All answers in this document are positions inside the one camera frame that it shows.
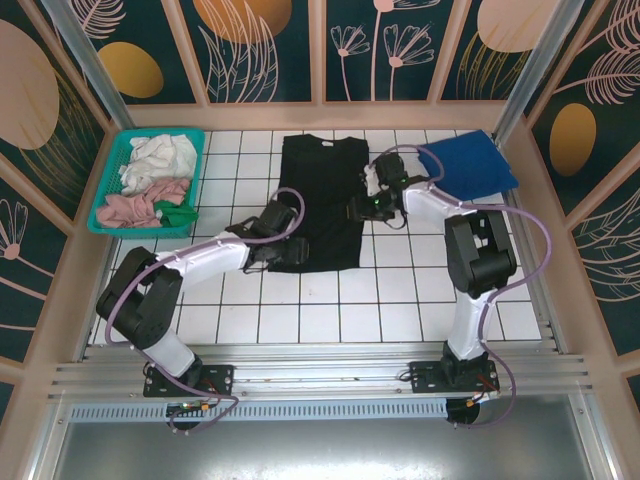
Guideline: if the right aluminium post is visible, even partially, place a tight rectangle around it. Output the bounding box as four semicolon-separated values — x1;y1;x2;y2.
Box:
492;0;574;146

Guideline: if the aluminium post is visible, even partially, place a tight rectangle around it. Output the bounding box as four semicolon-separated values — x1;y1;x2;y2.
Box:
39;0;147;154
492;0;574;146

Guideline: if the grey slotted cable duct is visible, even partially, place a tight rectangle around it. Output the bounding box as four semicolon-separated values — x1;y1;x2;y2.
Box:
67;399;449;422

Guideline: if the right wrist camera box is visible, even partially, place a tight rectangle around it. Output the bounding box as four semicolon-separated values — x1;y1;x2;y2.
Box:
363;166;384;197

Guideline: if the white t-shirt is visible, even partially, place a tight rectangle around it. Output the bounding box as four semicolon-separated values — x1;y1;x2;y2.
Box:
118;133;197;197

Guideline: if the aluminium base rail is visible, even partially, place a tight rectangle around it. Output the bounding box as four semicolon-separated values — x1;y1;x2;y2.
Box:
47;343;596;401

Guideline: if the green t-shirt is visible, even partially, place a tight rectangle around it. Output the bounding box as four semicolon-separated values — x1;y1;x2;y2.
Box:
153;199;200;227

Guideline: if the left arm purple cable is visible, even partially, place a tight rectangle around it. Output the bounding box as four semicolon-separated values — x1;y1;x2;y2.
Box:
107;187;307;436

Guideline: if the black t-shirt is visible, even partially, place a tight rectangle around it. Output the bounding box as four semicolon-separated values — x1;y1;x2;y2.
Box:
267;133;370;274

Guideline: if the pink t-shirt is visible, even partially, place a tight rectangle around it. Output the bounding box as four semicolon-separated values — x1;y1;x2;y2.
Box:
96;179;191;229

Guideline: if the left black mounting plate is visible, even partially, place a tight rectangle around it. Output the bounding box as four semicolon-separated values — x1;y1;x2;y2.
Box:
143;363;236;399

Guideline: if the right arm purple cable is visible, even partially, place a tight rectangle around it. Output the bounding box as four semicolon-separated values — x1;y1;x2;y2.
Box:
369;143;554;431

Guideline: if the grey metal sheet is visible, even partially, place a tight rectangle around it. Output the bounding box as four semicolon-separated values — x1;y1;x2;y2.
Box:
49;419;601;480

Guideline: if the folded blue t-shirt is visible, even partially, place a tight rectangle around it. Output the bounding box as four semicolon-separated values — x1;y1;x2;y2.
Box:
416;128;520;204

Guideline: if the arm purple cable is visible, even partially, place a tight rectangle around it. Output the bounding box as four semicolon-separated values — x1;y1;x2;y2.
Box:
369;143;554;431
107;187;307;436

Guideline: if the teal plastic basket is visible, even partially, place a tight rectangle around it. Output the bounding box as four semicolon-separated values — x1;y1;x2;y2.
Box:
87;128;207;237

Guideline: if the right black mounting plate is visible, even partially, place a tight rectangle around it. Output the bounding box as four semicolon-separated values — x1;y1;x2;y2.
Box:
408;360;501;396

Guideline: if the small green circuit board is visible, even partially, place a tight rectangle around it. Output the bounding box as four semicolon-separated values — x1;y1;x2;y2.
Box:
166;399;212;417

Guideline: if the left aluminium post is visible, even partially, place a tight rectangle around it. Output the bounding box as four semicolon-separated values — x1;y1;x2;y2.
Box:
39;0;147;154

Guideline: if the black mounting plate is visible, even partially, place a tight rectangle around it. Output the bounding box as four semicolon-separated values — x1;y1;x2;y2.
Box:
143;363;236;399
408;360;501;396

